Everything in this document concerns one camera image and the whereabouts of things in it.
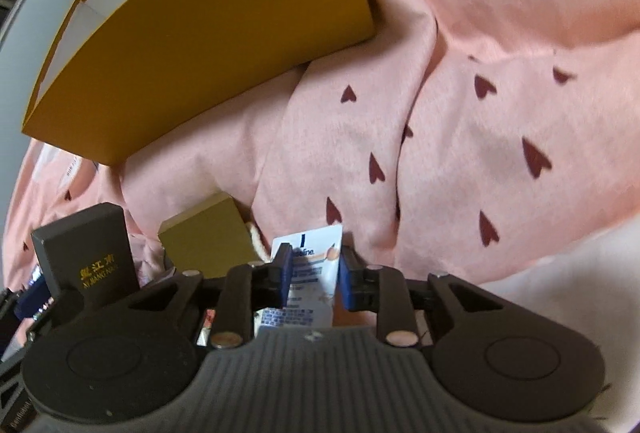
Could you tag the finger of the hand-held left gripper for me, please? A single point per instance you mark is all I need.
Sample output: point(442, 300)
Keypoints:
point(32, 300)

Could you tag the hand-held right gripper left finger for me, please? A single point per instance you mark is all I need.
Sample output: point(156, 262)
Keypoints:
point(285, 270)

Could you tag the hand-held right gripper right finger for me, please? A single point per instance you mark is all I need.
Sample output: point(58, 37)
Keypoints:
point(347, 283)

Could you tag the dark grey box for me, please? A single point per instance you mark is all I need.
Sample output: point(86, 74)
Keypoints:
point(85, 243)

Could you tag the gold box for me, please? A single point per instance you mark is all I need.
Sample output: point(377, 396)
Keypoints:
point(210, 233)

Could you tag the orange cardboard box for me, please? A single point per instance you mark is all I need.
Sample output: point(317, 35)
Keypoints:
point(200, 38)

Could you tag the white bed sheet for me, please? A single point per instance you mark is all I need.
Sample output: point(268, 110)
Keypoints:
point(600, 288)

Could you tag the window with grey frame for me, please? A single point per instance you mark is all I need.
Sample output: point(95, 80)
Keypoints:
point(12, 8)

